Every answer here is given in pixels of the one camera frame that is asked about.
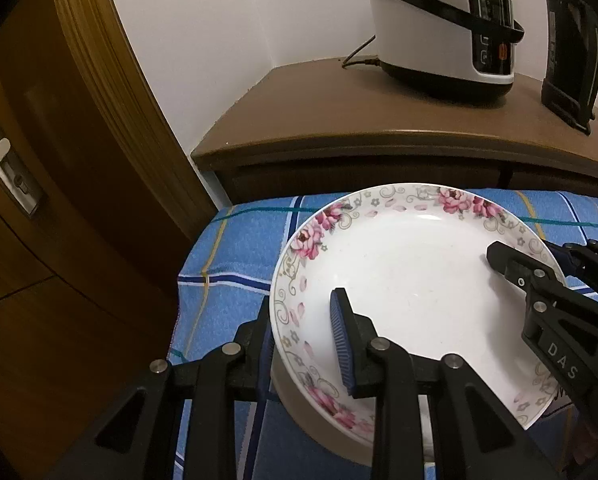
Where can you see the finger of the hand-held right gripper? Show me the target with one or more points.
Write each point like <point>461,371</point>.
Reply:
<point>516,266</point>
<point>596,265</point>

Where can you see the black thermos flask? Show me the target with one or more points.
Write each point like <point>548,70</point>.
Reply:
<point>569,50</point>

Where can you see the blue plaid cloth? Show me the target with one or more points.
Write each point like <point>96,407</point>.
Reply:
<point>239,260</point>

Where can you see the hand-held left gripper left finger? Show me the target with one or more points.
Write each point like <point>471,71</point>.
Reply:
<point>266,355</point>

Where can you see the cream ceramic dish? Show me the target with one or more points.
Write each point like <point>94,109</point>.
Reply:
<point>319,430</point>

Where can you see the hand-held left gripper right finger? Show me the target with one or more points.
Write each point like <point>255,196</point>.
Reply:
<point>341,340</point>

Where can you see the white rice cooker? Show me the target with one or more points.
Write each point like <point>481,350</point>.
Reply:
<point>424,35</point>

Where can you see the brown wooden door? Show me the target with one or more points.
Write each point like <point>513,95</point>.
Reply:
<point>79,240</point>

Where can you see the brown wooden cabinet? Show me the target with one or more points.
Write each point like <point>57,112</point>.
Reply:
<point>329,105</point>

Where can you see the floral white plate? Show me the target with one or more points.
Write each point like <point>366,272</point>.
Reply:
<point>404,270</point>

